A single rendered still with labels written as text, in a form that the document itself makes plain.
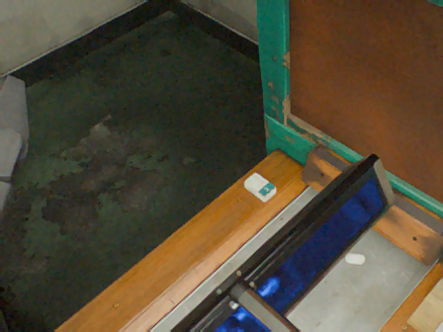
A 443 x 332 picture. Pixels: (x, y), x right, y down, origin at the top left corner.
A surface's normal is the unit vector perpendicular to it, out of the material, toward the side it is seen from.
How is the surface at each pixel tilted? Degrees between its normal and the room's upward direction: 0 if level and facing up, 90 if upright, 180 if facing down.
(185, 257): 0
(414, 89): 90
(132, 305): 0
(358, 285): 0
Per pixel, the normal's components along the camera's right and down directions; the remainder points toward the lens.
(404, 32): -0.69, 0.61
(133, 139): -0.06, -0.59
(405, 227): -0.66, 0.30
